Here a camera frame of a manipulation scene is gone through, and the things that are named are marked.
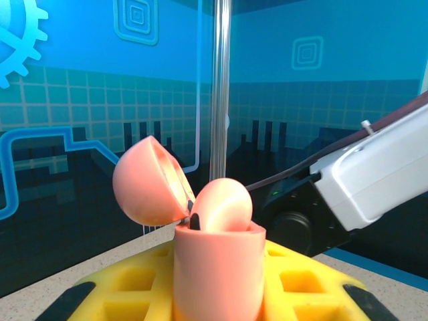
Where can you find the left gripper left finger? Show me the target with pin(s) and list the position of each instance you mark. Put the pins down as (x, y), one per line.
(133, 294)

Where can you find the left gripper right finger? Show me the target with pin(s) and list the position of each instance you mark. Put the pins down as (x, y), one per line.
(301, 294)

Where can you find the pink earbud charging case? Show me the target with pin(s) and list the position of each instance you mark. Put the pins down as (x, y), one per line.
(217, 267)

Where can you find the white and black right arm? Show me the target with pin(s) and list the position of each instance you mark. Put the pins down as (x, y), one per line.
(368, 177)

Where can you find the aluminium frame post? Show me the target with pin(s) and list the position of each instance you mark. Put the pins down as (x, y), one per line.
(220, 83)

